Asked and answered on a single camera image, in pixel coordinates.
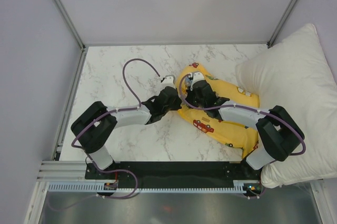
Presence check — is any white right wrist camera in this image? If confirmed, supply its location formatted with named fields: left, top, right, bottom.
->
left=190, top=72, right=204, bottom=82

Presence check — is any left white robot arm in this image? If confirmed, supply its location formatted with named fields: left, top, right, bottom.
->
left=71, top=86, right=182, bottom=179

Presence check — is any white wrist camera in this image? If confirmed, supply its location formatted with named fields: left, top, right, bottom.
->
left=161, top=75, right=176, bottom=89
left=190, top=72, right=204, bottom=82

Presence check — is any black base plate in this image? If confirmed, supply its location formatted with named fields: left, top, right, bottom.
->
left=85, top=161, right=261, bottom=188

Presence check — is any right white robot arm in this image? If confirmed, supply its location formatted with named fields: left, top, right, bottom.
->
left=182, top=76, right=306, bottom=179

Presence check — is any large white pillow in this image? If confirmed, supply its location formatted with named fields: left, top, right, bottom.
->
left=235, top=24, right=336, bottom=188

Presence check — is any yellow cartoon-print pillowcase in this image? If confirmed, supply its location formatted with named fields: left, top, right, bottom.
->
left=176, top=62, right=260, bottom=157

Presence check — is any white slotted cable duct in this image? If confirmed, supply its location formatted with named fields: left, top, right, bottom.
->
left=47, top=180, right=261, bottom=194

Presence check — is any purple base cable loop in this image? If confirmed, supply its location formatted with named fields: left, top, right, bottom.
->
left=89, top=155, right=140, bottom=199

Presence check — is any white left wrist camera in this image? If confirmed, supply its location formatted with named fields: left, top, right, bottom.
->
left=161, top=75, right=176, bottom=89

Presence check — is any right aluminium frame post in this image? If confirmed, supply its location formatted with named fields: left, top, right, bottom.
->
left=266, top=0, right=299, bottom=48

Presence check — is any aluminium frame post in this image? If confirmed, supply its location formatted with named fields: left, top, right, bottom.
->
left=52, top=0, right=86, bottom=51
left=266, top=0, right=299, bottom=48

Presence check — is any left aluminium frame post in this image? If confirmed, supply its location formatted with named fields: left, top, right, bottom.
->
left=52, top=0, right=86, bottom=51

